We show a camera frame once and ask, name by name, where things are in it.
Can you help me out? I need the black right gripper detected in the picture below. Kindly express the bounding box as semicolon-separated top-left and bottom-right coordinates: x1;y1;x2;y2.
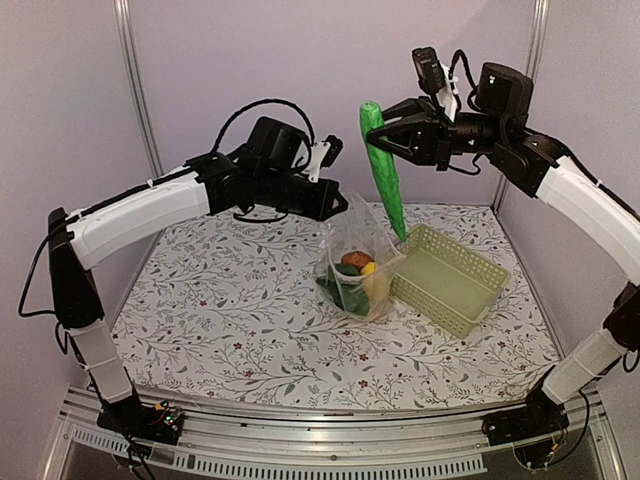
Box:
361;94;507;170

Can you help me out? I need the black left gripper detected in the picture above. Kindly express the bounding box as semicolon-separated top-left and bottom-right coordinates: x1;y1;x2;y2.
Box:
255;166;349;220

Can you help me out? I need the green cucumber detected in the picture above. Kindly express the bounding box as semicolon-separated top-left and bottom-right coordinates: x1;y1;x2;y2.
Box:
359;101;407;242

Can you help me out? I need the brown potato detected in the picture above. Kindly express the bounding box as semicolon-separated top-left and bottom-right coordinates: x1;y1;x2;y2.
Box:
341;250;374;270

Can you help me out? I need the clear zip top bag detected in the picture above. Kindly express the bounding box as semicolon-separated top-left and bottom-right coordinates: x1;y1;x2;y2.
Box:
312;191;404;321

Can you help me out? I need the green white bok choy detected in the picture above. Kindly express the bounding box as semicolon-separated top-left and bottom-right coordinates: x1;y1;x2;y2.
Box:
315;263;370;317

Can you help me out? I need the yellow round lemon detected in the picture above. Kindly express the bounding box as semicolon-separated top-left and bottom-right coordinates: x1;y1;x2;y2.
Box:
360;262;377;276

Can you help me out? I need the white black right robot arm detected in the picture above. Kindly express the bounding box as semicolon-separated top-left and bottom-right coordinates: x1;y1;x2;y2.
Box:
364;47;639;436

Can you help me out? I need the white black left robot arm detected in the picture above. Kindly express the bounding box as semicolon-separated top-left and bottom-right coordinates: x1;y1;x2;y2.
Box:
48;117;348;434

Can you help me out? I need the beige perforated plastic basket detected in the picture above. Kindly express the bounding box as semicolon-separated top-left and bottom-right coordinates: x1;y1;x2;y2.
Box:
390;224;511;339

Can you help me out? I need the floral patterned table mat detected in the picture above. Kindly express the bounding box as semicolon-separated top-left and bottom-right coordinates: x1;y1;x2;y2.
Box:
112;204;558;410

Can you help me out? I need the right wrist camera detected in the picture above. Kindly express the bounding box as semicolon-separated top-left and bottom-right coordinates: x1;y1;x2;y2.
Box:
411;47;461;121

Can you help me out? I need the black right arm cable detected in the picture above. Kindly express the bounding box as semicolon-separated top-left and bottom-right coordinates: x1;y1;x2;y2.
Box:
448;49;481;111

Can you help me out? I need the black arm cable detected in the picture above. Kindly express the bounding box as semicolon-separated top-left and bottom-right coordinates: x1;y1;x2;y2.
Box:
448;49;481;111
211;98;316;156

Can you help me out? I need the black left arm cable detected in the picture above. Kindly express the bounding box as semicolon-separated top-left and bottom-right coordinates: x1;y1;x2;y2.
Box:
211;98;316;156

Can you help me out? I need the right aluminium corner post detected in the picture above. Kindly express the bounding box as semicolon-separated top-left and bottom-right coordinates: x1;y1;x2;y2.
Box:
491;0;550;217

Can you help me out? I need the aluminium corner post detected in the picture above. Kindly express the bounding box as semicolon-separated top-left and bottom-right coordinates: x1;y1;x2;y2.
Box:
491;0;550;217
113;0;165;178

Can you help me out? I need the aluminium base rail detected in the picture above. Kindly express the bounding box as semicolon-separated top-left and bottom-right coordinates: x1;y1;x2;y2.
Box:
42;387;627;479

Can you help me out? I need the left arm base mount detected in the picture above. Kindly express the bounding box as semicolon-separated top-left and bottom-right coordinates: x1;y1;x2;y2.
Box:
97;394;185;445

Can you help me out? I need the left aluminium corner post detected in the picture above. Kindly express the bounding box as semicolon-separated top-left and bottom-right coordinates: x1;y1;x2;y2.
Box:
113;0;165;178

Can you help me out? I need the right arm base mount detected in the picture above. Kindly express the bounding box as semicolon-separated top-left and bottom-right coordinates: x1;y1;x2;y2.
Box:
481;400;569;470

